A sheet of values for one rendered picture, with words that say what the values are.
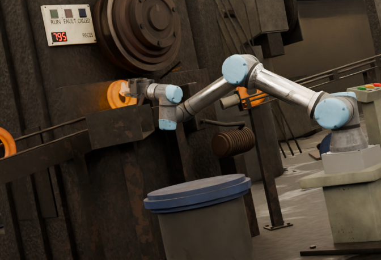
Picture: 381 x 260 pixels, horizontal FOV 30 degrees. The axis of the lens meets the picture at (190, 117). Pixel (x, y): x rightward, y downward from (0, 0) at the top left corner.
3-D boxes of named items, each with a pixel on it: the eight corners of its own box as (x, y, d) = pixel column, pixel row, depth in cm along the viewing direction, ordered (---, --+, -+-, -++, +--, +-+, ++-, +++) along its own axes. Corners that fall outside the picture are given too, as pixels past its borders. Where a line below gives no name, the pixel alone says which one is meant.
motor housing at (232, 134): (228, 241, 349) (206, 134, 349) (255, 229, 365) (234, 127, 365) (249, 239, 340) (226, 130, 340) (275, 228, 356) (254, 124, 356)
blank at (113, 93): (102, 85, 319) (106, 83, 317) (126, 77, 331) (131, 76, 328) (113, 118, 320) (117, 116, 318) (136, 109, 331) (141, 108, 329)
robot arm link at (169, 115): (183, 128, 311) (183, 103, 310) (171, 131, 301) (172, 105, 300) (167, 127, 314) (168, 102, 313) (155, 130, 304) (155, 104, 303)
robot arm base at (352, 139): (375, 145, 286) (371, 120, 285) (355, 151, 275) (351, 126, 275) (343, 147, 296) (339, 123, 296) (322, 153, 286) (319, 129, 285)
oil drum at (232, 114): (205, 188, 626) (185, 89, 626) (246, 175, 669) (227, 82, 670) (258, 183, 585) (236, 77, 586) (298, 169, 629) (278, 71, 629)
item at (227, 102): (221, 110, 360) (217, 99, 360) (238, 105, 362) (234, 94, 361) (224, 110, 354) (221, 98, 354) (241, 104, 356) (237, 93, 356)
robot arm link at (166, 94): (171, 106, 298) (171, 85, 297) (152, 103, 305) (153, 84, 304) (183, 105, 304) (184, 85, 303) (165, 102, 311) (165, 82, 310)
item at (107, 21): (109, 77, 323) (89, -23, 323) (180, 69, 357) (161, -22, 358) (118, 75, 319) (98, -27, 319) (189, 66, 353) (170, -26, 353)
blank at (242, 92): (252, 112, 362) (254, 111, 358) (229, 92, 360) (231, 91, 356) (271, 89, 364) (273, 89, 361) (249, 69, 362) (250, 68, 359)
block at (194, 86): (182, 133, 357) (173, 86, 357) (193, 131, 363) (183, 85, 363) (198, 131, 349) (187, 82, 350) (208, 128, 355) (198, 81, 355)
